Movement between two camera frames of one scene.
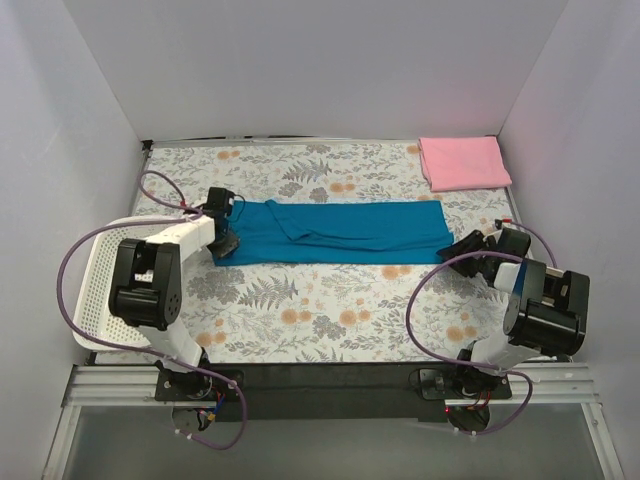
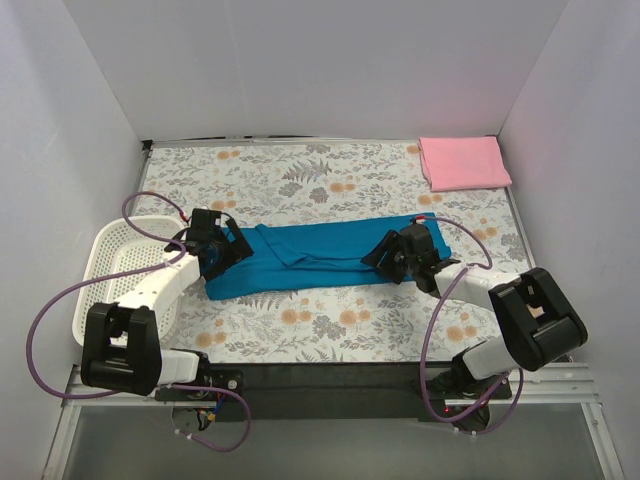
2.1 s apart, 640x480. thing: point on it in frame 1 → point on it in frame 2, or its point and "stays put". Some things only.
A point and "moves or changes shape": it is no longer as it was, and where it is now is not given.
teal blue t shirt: x=339 y=232 moves or changes shape
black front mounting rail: x=332 y=392 stays put
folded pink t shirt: x=466 y=162 stays put
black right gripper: x=467 y=252 → x=395 y=258
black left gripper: x=225 y=244 → x=223 y=252
